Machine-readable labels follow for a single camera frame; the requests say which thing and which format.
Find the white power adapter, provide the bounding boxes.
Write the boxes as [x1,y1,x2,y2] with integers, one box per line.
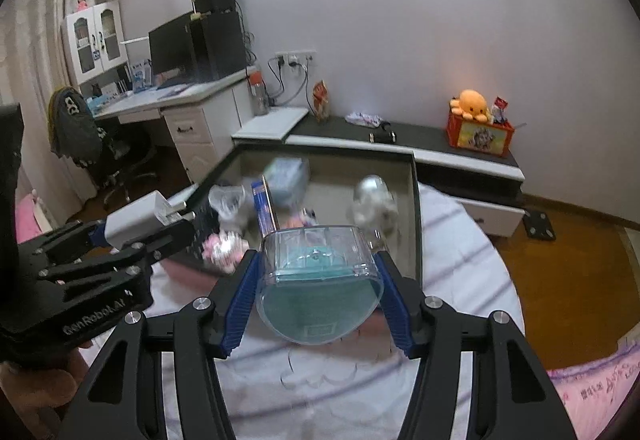
[104,191,195,255]

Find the pink toy teeth clip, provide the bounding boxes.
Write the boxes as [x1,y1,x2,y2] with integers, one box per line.
[202,231,250,275]

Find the white plug night light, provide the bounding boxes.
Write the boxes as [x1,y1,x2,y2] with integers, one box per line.
[207,185,255,234]

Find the blue gum pack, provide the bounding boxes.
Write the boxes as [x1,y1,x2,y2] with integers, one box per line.
[252,177,279,238]

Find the clear plastic floss box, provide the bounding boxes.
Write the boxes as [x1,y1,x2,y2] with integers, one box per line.
[262,156,310,208]

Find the teal round container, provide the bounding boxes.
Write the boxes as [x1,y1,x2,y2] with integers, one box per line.
[256,226,384,346]

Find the white plush toy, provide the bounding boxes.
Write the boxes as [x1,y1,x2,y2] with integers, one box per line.
[350,175,399,235]

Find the person left hand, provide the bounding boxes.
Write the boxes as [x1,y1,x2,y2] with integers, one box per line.
[1,348,88,437]

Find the black office chair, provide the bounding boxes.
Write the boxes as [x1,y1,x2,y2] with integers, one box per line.
[68,116,158,209]

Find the pink bed blanket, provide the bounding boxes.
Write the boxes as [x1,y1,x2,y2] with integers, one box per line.
[548,344,639,439]

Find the grey jacket on chair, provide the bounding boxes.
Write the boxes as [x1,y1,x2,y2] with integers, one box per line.
[48,86,102,163]

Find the white striped quilt tablecloth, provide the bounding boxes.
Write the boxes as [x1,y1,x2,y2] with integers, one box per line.
[63,186,526,439]

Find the white computer desk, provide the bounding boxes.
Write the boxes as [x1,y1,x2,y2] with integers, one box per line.
[96,67,257,183]

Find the pink black storage box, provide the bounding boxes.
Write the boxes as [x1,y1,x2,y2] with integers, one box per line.
[160,142,422,293]

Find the black bathroom scale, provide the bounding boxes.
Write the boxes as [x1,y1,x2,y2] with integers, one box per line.
[523,209,556,241]

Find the white curtain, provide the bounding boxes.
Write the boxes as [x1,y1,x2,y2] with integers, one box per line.
[1,0,96,223]

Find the black computer monitor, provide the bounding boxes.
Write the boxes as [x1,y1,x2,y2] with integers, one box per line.
[149,12,194,87]

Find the orange lid water bottle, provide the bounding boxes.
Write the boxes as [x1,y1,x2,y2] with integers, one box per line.
[248,70,270,116]

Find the black white TV stand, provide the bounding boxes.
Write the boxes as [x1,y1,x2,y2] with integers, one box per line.
[232,108,525,238]

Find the black computer tower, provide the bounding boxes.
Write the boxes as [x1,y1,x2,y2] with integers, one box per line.
[188,11,247,83]

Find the red toy box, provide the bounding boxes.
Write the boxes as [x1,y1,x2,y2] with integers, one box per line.
[446,113,515,157]

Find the small figurine on stand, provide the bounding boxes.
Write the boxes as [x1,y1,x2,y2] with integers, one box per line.
[311,81,330,123]

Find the orange octopus plush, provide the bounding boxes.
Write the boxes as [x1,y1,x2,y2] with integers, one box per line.
[449,89,488,123]

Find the white wall cabinet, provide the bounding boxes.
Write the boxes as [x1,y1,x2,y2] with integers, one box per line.
[62,2,128,86]

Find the wall power outlet strip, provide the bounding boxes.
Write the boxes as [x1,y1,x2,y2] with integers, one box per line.
[274,50,317,67]

